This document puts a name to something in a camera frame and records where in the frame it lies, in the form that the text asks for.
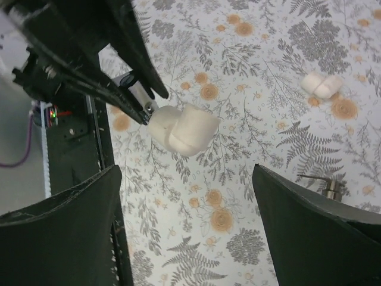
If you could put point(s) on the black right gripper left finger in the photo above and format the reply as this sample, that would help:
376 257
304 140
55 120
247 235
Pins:
64 239

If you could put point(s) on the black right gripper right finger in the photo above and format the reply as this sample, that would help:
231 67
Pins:
314 240

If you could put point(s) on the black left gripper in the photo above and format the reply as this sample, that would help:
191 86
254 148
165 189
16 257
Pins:
68 36

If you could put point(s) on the white elbow fitting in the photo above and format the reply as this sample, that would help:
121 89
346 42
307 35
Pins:
187 131

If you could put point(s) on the white elbow fitting left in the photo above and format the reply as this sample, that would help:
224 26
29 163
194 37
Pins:
320 86

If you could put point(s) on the bronze water faucet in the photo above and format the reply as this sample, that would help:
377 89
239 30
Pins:
332 189

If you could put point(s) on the floral patterned table mat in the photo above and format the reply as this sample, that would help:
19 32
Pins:
195 221

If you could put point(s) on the white slotted cable duct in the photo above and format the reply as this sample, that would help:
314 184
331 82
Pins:
46 174

